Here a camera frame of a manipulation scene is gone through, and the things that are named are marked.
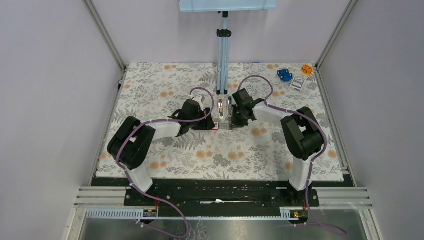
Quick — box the pink stapler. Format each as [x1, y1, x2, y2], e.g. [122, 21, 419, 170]
[218, 98, 225, 120]

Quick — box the staple box tray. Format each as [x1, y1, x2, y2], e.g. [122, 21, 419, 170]
[218, 122, 233, 131]

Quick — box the red white staple box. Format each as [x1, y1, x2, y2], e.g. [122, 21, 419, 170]
[212, 122, 219, 131]

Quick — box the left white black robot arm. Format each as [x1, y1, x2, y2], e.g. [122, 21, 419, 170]
[107, 97, 215, 206]

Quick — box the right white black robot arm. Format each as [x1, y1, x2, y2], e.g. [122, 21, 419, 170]
[231, 89, 328, 206]

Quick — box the floral patterned table mat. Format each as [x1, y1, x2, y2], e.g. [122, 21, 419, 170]
[107, 62, 343, 182]

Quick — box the blue toy car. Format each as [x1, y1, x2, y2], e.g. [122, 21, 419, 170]
[277, 69, 293, 82]

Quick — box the orange round toy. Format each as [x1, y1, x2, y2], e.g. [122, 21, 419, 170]
[301, 64, 314, 76]

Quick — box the light blue tripod stand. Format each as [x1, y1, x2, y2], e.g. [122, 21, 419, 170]
[216, 11, 232, 95]

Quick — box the light blue board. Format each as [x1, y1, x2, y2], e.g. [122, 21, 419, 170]
[179, 0, 278, 13]

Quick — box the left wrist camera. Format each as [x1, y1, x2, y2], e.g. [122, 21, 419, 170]
[190, 94, 205, 109]

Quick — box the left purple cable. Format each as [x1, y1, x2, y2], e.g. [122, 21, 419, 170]
[115, 87, 216, 239]

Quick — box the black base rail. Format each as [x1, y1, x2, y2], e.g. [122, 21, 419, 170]
[78, 178, 353, 220]

